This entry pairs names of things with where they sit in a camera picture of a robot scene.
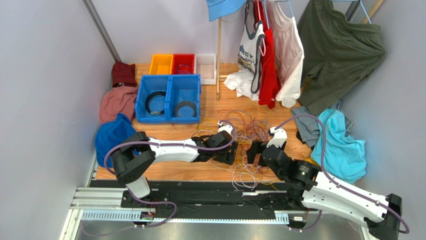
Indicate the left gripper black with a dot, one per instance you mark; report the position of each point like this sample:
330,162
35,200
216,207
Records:
228,157

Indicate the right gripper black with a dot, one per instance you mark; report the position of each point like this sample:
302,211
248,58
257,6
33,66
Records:
260,148

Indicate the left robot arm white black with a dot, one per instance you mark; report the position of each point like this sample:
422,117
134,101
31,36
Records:
132,157

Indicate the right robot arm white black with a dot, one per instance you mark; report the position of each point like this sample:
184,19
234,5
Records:
310,187

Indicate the grey cloth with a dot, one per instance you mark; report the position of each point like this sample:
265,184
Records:
308,130

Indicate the red garment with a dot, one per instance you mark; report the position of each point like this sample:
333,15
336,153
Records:
269,83

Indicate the white printed shirt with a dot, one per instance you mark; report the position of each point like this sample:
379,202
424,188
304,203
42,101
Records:
247,81

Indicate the cyan cloth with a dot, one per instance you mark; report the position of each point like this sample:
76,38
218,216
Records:
344,156

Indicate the blue double bin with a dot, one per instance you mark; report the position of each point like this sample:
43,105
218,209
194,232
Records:
168,99

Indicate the white small bin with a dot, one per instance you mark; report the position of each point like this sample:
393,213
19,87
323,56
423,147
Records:
206,67

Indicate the red small bin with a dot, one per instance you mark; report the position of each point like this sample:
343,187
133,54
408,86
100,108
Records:
183,64

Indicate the yellow small bin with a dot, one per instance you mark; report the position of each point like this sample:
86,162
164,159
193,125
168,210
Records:
161,64

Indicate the pink tank top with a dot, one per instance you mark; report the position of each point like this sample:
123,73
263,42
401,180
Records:
288,54

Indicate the pink cloth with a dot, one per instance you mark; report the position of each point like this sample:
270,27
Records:
118,100

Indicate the olive green shirt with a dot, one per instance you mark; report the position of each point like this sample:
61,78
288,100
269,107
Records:
337,54

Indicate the blue cloth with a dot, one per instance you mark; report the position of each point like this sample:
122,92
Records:
111,134

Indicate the dark red cloth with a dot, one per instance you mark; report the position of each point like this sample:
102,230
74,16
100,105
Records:
123,75

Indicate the wooden rack pole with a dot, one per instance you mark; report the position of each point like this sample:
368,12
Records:
218,58

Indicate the blue bucket hat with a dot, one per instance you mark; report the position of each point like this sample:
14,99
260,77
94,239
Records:
221,8

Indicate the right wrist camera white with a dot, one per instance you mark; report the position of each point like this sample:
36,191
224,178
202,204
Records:
279,137

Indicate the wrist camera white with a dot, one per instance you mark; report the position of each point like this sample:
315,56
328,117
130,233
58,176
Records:
226,126
279,137

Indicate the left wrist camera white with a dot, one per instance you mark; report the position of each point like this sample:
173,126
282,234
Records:
226,126

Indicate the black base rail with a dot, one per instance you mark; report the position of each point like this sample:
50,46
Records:
219,200

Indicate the metal corner post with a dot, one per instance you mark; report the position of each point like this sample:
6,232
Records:
96,18

